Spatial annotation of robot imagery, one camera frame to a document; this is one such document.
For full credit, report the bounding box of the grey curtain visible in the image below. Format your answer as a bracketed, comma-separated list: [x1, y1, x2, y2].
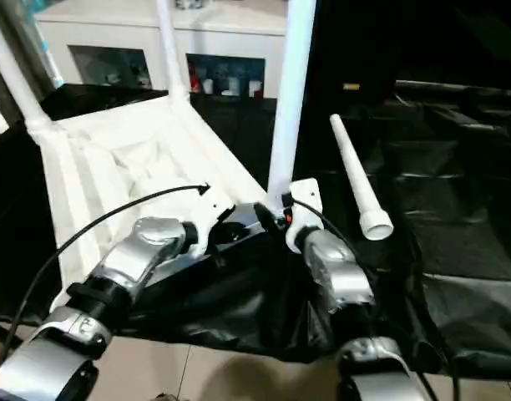
[0, 0, 61, 127]

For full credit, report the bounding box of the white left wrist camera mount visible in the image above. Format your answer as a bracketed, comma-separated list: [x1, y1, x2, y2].
[187, 185, 239, 259]

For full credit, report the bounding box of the black mat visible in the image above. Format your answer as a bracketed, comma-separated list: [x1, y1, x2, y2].
[0, 81, 511, 377]

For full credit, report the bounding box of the white plastic table top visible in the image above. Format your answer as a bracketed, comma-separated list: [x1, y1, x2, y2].
[24, 97, 278, 311]

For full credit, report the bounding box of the white cabinet with glass doors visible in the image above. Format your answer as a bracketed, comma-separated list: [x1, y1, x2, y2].
[33, 0, 289, 100]

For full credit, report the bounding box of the teal patterned hanging cloth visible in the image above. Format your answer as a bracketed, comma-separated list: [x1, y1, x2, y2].
[39, 28, 65, 89]

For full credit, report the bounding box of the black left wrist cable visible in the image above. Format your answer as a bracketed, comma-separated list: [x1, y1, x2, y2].
[0, 181, 211, 378]

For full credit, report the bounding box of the white plastic table leg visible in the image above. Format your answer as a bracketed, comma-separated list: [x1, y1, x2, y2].
[154, 0, 193, 109]
[0, 7, 53, 131]
[328, 113, 396, 242]
[265, 0, 319, 213]

